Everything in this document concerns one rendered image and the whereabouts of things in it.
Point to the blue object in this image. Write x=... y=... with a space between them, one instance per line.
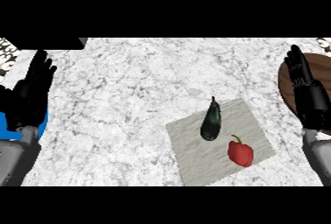
x=11 y=132

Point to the dark eggplant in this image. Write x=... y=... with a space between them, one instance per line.
x=211 y=122

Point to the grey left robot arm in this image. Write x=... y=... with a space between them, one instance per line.
x=16 y=157

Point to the brown wooden bowl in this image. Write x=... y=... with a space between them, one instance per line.
x=320 y=70

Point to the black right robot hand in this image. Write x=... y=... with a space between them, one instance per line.
x=310 y=99

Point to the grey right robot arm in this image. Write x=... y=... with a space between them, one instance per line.
x=317 y=154

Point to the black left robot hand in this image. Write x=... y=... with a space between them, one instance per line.
x=28 y=96

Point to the red bell pepper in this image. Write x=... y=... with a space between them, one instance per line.
x=239 y=153

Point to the pale grey placemat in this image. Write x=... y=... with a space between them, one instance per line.
x=207 y=157

